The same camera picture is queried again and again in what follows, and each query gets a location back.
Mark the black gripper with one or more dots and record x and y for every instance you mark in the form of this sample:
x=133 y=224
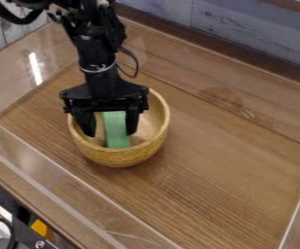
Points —
x=105 y=92

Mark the green rectangular block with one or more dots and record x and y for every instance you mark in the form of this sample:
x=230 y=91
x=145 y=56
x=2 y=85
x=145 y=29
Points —
x=117 y=138

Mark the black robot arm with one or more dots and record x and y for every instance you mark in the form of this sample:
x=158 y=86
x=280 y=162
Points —
x=97 y=33

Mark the brown wooden bowl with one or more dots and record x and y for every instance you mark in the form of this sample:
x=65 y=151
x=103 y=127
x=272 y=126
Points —
x=146 y=141

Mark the yellow and black device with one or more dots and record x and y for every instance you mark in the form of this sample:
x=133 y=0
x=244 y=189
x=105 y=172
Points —
x=27 y=238

